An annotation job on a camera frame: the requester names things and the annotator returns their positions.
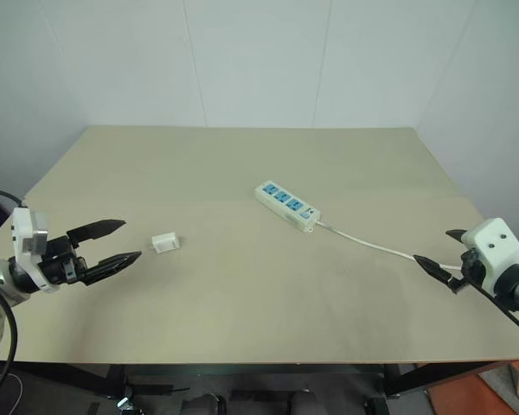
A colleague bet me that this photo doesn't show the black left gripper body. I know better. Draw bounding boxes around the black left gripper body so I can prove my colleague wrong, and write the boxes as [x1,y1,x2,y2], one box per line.
[37,234,91,287]

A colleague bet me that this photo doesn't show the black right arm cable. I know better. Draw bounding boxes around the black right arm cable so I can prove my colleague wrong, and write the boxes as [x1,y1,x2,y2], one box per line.
[469,276,519,341]

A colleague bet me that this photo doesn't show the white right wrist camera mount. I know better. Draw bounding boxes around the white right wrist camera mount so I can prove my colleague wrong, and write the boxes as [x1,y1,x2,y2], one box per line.
[459,217,519,296]

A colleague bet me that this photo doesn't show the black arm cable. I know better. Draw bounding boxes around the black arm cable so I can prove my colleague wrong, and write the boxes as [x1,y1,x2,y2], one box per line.
[469,276,519,341]
[0,186,28,405]

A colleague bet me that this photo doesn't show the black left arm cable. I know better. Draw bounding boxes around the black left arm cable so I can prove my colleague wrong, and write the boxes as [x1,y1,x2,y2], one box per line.
[0,186,28,405]

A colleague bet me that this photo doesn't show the white plug adapter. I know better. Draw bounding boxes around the white plug adapter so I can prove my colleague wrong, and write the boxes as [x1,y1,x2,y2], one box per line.
[148,233,183,253]

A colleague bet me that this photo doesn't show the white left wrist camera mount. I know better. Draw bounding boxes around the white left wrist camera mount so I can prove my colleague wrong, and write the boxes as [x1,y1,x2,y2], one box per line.
[10,206,55,295]

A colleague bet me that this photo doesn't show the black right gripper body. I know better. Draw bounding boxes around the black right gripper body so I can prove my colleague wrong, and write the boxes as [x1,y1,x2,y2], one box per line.
[451,247,486,296]

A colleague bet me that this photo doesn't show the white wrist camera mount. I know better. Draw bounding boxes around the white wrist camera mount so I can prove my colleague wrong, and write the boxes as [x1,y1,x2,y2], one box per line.
[459,217,519,296]
[10,206,55,295]

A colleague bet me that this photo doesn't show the white power cable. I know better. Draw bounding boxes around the white power cable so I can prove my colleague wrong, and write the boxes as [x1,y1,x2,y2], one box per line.
[314,220,465,272]

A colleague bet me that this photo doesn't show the dark rounded shape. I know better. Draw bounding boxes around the dark rounded shape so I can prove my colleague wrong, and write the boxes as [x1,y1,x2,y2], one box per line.
[286,390,324,415]

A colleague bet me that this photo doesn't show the white power strip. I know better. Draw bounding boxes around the white power strip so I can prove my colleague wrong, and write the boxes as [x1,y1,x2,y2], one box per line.
[253,181,322,235]

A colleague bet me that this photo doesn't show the black table frame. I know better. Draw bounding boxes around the black table frame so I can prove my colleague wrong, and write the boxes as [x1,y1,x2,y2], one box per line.
[0,358,519,401]

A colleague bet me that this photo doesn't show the thin white wire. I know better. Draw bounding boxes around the thin white wire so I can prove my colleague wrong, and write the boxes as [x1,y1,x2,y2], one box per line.
[2,373,26,404]

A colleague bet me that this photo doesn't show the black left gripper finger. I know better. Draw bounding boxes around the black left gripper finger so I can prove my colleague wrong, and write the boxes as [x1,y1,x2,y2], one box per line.
[83,252,144,287]
[67,219,127,249]

